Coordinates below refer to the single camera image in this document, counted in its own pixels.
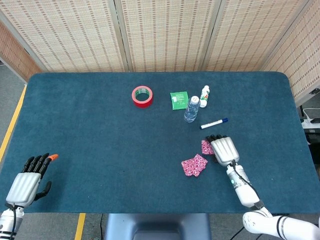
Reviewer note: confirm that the woven bamboo screen panel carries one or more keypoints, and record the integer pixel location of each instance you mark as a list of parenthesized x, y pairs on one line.
[(250, 35), (167, 35), (305, 62), (70, 35), (15, 57)]

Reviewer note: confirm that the clear plastic water bottle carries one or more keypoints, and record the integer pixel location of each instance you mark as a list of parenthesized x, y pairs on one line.
[(192, 111)]

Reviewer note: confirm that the pink patterned pouch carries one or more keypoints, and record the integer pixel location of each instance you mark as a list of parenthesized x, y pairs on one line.
[(206, 147), (193, 166)]

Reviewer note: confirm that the white marker blue cap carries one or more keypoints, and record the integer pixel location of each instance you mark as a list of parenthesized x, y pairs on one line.
[(212, 123)]

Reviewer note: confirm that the green foil packet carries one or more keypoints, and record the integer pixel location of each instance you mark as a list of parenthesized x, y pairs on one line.
[(178, 100)]

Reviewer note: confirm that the teal felt table cover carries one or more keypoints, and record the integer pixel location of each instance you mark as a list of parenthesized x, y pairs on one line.
[(100, 137)]

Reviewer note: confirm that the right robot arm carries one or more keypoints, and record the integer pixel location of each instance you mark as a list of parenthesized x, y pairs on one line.
[(246, 192)]

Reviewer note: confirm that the red tape roll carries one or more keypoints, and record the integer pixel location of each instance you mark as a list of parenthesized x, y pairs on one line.
[(142, 103)]

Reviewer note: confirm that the small white drink bottle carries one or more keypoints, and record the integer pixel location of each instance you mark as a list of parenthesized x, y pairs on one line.
[(204, 97)]

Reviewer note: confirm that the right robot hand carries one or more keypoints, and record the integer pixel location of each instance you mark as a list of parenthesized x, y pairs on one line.
[(225, 150)]

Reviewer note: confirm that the yellow floor tape strip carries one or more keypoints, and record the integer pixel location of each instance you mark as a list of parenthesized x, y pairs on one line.
[(80, 226), (12, 125)]

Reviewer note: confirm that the white power strip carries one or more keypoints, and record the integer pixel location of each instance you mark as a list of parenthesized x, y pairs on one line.
[(311, 122)]

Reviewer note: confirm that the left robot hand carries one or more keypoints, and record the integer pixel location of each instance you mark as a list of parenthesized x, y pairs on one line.
[(23, 188)]

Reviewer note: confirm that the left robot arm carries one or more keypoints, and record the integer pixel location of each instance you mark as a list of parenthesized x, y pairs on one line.
[(6, 222)]

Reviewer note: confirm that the dark blue robot torso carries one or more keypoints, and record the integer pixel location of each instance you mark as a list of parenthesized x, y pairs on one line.
[(157, 225)]

